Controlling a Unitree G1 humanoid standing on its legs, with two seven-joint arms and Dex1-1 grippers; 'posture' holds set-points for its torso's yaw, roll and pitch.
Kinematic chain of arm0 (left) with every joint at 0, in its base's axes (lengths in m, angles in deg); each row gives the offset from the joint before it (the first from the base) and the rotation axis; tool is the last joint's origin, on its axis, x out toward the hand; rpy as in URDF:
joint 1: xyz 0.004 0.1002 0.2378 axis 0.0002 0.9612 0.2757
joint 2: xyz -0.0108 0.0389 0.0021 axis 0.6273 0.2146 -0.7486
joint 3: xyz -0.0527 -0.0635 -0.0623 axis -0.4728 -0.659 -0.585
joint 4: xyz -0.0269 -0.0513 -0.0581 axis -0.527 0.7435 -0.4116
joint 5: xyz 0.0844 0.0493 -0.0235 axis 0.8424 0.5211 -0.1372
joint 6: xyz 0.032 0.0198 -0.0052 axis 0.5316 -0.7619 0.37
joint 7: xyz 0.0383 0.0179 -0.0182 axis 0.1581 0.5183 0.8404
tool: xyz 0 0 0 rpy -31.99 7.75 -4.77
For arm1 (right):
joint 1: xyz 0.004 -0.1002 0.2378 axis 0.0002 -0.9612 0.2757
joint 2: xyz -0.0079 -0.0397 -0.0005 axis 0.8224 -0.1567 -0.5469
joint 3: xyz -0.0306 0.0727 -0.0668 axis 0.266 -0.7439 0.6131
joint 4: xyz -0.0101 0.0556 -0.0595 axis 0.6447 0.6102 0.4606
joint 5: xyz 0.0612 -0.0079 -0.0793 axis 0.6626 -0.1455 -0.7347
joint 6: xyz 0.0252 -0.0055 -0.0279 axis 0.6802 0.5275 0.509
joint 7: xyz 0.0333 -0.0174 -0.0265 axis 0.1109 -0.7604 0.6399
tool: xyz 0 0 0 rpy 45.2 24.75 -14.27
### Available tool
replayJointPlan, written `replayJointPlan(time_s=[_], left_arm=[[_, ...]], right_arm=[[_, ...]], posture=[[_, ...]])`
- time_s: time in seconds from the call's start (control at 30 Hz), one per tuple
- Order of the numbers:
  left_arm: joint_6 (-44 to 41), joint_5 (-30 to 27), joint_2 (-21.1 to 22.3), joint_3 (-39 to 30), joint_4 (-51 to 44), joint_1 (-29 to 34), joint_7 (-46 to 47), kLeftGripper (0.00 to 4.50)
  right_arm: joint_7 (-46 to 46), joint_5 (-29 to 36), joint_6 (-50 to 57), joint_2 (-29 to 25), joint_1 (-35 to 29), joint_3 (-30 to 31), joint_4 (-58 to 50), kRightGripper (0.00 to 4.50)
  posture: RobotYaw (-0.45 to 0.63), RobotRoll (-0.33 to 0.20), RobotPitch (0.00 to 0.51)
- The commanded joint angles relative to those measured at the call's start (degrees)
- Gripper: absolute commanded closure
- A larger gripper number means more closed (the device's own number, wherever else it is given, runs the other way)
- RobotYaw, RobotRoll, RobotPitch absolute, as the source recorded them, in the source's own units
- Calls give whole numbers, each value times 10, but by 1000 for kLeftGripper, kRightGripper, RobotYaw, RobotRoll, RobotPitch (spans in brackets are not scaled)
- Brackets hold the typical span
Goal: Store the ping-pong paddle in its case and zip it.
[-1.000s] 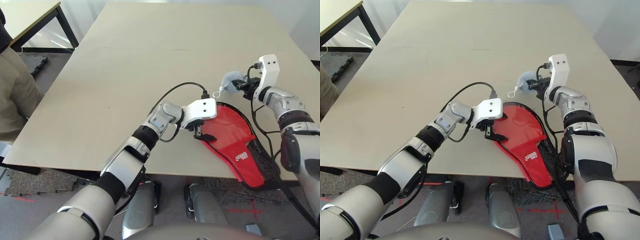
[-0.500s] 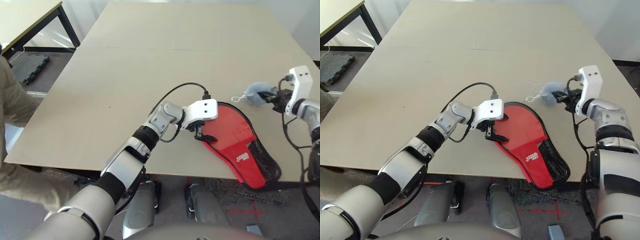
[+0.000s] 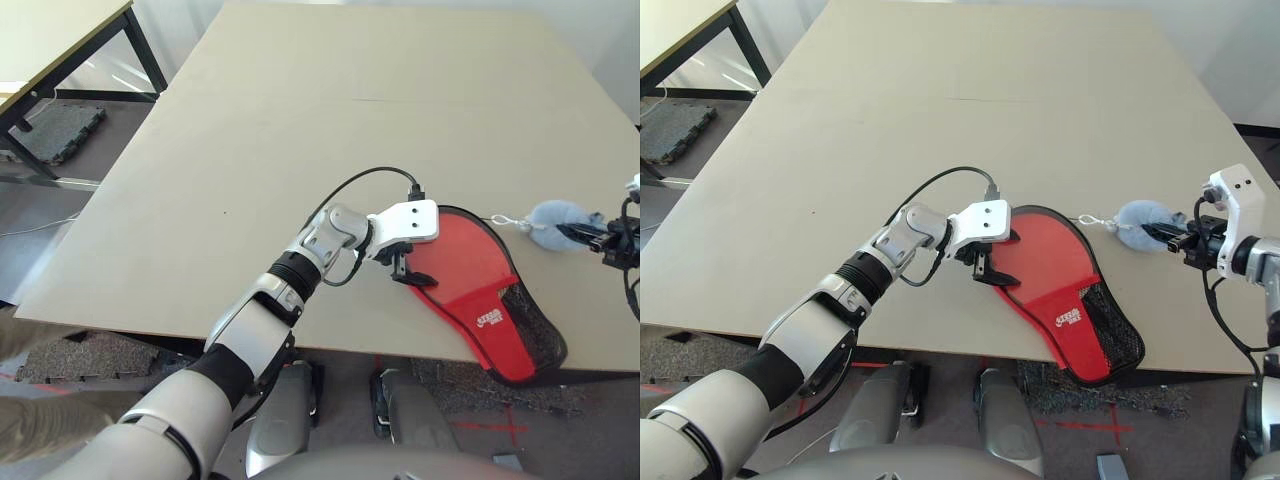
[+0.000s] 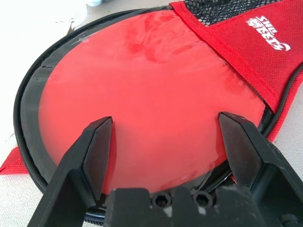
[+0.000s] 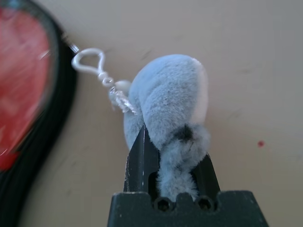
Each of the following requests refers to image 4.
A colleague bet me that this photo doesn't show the red ping-pong paddle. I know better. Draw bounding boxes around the red ping-pong paddle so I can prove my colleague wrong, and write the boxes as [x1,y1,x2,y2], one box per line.
[37,12,267,192]

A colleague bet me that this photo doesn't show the red black paddle case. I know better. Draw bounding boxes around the red black paddle case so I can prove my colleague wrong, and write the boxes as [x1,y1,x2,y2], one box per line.
[0,0,303,224]

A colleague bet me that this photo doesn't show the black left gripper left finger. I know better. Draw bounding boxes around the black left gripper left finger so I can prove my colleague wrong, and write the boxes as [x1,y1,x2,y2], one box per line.
[27,115,114,227]

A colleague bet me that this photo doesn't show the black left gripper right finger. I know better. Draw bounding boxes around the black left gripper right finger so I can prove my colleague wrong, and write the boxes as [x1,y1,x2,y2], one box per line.
[217,112,303,227]

